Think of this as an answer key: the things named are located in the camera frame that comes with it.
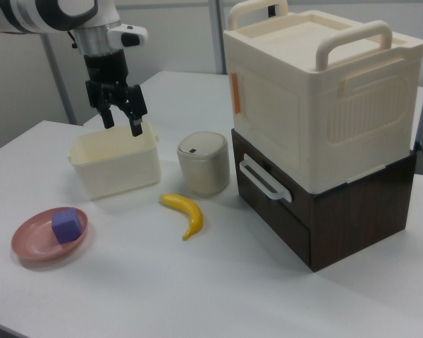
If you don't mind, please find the cream storage box with handles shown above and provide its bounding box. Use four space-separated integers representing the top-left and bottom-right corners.
222 0 423 194

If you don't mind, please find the yellow banana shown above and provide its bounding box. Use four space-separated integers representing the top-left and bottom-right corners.
159 192 204 242

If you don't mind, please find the pink plastic plate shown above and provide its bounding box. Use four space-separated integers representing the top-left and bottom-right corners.
11 207 90 262

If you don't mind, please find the cream open plastic bin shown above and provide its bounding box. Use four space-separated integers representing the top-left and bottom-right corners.
67 121 162 201

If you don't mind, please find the white drawer handle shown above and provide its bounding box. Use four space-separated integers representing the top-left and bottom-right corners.
239 153 293 203

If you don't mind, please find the orange tape strip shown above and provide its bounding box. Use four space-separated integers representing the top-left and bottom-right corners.
230 72 243 115

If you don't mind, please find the purple foam cube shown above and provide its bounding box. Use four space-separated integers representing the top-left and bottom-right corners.
51 207 82 244

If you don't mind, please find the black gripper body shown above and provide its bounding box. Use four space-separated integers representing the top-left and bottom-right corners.
83 49 130 92

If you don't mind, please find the small beige trash can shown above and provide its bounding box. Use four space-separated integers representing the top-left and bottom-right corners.
176 131 231 197

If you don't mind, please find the dark wood drawer cabinet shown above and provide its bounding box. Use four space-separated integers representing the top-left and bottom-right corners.
231 128 418 273

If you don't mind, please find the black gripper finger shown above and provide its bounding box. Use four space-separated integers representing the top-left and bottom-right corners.
116 83 149 138
85 80 116 130

